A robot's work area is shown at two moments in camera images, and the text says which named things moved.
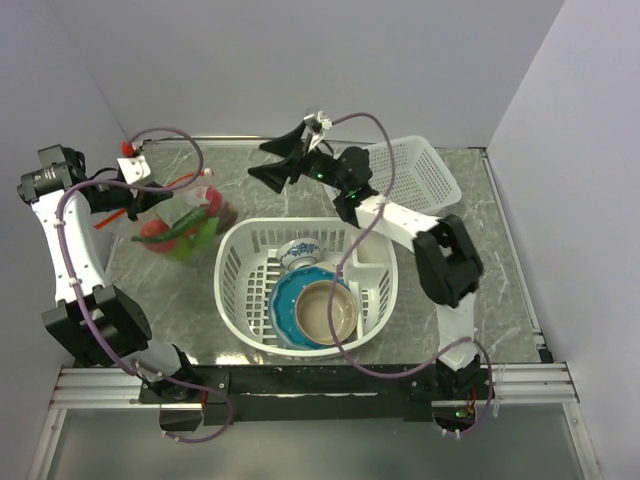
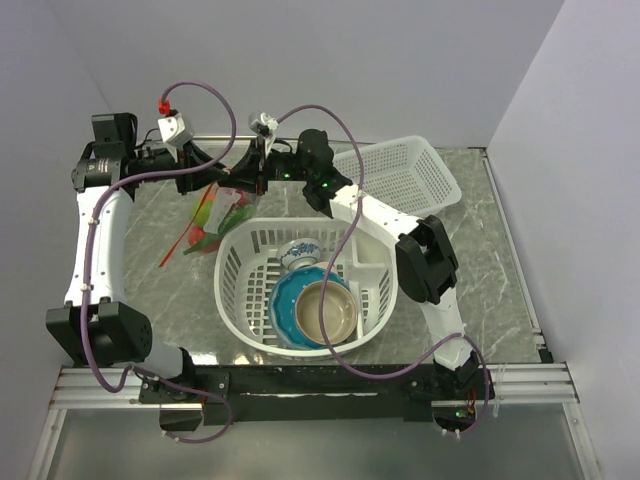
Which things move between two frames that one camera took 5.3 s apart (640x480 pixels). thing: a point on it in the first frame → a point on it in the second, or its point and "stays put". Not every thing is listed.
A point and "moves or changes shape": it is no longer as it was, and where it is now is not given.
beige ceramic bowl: x=311 y=312 stays put
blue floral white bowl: x=299 y=253 stays put
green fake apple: x=183 y=250 → x=204 y=211
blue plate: x=282 y=301 stays put
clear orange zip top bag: x=186 y=227 moves or changes shape
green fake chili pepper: x=179 y=227 → x=233 y=218
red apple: x=215 y=200 → x=244 y=197
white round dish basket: x=246 y=259 stays put
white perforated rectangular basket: x=421 y=180 stays put
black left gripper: x=138 y=200 → x=191 y=181
